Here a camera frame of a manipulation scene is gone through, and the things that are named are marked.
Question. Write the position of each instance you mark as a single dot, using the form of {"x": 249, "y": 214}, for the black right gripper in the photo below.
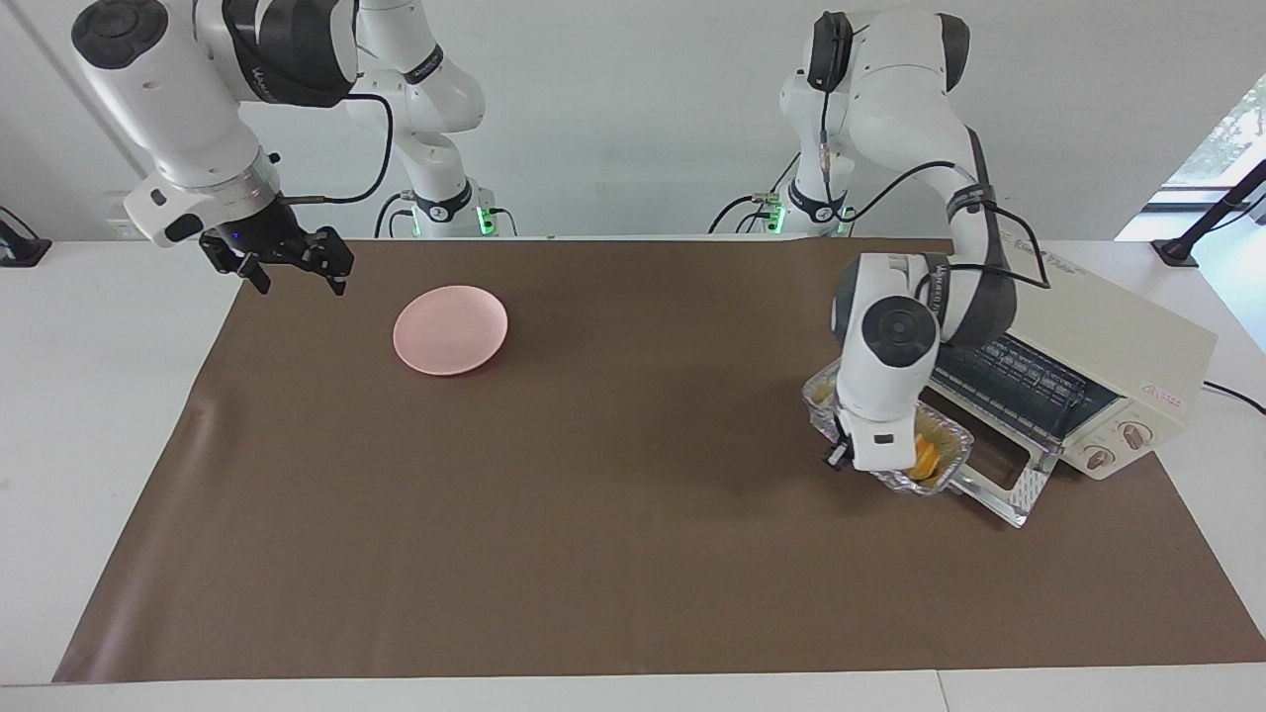
{"x": 263, "y": 235}

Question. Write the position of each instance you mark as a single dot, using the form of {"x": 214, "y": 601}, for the golden sliced bread loaf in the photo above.
{"x": 927, "y": 460}

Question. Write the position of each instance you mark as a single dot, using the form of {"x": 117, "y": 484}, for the aluminium foil tray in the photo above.
{"x": 945, "y": 460}

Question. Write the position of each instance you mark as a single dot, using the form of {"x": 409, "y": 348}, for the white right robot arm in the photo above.
{"x": 168, "y": 99}

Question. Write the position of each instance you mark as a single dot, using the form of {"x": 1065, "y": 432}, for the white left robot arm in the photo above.
{"x": 895, "y": 376}

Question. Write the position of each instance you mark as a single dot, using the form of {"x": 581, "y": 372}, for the glass oven door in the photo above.
{"x": 1029, "y": 485}

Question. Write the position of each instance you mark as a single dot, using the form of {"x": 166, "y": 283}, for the cream toaster oven body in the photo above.
{"x": 1118, "y": 326}

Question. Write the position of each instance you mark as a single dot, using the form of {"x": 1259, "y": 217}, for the cream oven knob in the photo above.
{"x": 1136, "y": 434}
{"x": 1101, "y": 458}

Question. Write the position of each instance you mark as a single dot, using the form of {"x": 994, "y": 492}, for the pink round plate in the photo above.
{"x": 450, "y": 329}

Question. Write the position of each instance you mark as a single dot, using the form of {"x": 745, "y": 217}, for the black table clamp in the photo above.
{"x": 20, "y": 247}

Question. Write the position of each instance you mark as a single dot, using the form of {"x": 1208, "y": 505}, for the brown table mat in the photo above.
{"x": 633, "y": 574}

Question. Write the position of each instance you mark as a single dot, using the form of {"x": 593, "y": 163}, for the window with greenery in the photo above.
{"x": 1221, "y": 138}

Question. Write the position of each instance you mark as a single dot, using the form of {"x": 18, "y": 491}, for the white wall power outlet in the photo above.
{"x": 117, "y": 229}

